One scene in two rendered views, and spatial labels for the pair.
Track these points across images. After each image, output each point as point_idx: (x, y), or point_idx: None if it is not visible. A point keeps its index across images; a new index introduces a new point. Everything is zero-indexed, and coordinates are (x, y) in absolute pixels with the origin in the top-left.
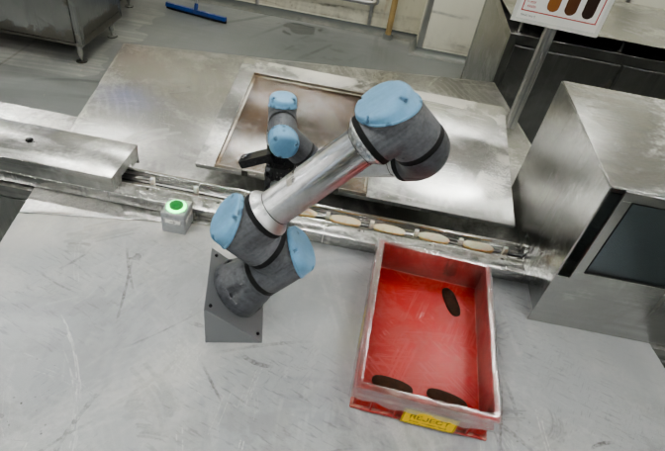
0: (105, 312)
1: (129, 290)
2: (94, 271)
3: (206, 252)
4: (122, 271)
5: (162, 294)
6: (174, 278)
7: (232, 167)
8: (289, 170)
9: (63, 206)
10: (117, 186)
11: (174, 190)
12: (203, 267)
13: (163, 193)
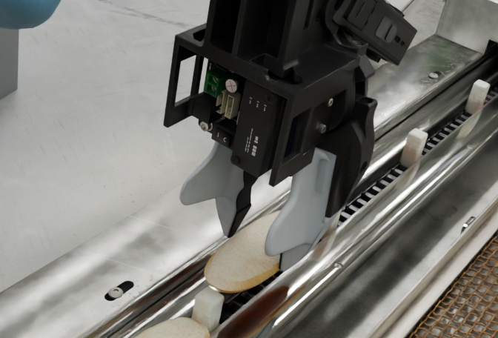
0: None
1: (108, 7)
2: None
3: (138, 117)
4: (172, 15)
5: (55, 29)
6: (88, 52)
7: (494, 198)
8: (191, 31)
9: (429, 21)
10: (456, 41)
11: (430, 121)
12: (84, 95)
13: (408, 87)
